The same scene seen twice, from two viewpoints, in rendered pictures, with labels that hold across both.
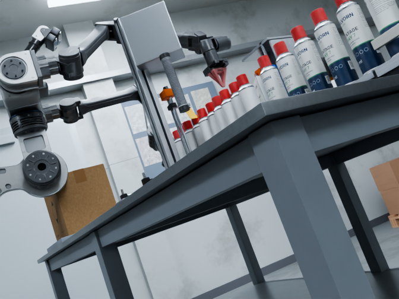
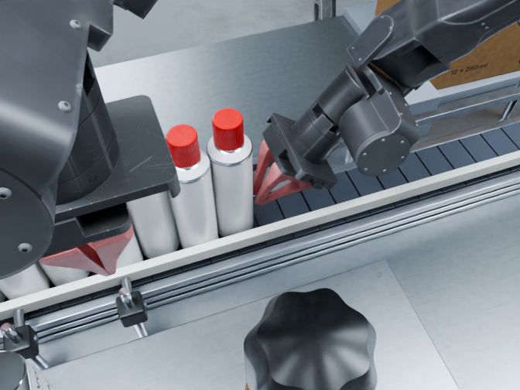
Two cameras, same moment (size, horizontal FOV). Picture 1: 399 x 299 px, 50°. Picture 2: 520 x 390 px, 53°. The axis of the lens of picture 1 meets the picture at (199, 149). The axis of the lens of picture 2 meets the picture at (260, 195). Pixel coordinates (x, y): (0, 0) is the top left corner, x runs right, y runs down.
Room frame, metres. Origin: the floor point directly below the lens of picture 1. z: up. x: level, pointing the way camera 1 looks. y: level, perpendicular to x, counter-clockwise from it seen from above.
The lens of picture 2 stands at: (1.80, -0.31, 1.47)
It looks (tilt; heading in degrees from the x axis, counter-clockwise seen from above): 53 degrees down; 103
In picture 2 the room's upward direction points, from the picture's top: straight up
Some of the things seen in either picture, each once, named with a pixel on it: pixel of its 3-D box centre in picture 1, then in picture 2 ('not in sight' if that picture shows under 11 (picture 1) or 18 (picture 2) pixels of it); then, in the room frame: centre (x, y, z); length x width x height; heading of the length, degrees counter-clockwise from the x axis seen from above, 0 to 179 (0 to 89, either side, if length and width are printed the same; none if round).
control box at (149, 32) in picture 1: (152, 38); not in sight; (1.45, 0.02, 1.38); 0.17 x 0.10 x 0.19; 87
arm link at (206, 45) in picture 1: (208, 47); not in sight; (1.67, -0.18, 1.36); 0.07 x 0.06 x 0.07; 113
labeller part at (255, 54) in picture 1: (266, 48); not in sight; (1.28, -0.30, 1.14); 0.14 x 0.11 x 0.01; 32
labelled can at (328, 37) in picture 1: (333, 49); not in sight; (0.99, -0.38, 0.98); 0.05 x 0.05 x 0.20
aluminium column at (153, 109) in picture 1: (151, 102); not in sight; (1.47, 0.10, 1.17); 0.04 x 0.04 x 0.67; 32
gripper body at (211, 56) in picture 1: (212, 60); (46, 131); (1.67, -0.17, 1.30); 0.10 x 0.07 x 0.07; 33
